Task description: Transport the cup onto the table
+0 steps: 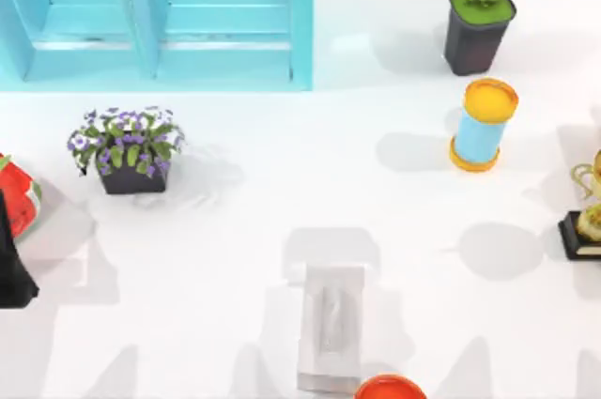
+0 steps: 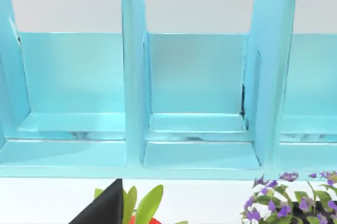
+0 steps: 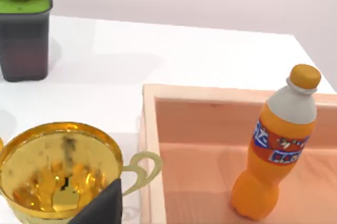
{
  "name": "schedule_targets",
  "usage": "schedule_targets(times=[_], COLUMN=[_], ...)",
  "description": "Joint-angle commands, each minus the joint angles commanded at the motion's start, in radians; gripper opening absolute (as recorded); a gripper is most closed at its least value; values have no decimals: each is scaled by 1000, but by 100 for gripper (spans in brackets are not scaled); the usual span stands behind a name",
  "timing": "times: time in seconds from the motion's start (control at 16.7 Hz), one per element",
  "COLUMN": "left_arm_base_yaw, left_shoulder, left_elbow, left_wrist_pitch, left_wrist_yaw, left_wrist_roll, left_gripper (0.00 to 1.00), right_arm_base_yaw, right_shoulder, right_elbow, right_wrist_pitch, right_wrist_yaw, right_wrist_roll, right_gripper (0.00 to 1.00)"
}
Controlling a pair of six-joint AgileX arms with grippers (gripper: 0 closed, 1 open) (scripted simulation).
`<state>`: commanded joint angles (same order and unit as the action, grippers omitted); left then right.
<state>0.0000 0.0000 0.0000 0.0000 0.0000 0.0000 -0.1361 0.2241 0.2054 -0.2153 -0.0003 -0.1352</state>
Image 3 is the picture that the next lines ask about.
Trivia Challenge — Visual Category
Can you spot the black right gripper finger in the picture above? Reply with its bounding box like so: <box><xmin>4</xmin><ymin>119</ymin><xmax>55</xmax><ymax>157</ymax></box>
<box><xmin>67</xmin><ymin>178</ymin><xmax>123</xmax><ymax>224</ymax></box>

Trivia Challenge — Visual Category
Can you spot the gold trophy cup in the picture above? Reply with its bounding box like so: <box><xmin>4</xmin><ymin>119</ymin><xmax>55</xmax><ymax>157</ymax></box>
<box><xmin>0</xmin><ymin>121</ymin><xmax>163</xmax><ymax>224</ymax></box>

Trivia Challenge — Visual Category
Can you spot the shallow salmon-coloured box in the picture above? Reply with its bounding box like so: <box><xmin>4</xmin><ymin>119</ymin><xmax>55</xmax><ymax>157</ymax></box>
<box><xmin>138</xmin><ymin>84</ymin><xmax>337</xmax><ymax>224</ymax></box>

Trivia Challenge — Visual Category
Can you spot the orange soda bottle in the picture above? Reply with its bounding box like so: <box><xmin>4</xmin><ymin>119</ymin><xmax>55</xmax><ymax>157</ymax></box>
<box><xmin>231</xmin><ymin>64</ymin><xmax>322</xmax><ymax>220</ymax></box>

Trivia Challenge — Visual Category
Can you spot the green plant in dark pot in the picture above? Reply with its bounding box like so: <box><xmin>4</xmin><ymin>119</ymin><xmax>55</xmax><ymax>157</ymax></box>
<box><xmin>0</xmin><ymin>0</ymin><xmax>53</xmax><ymax>82</ymax></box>

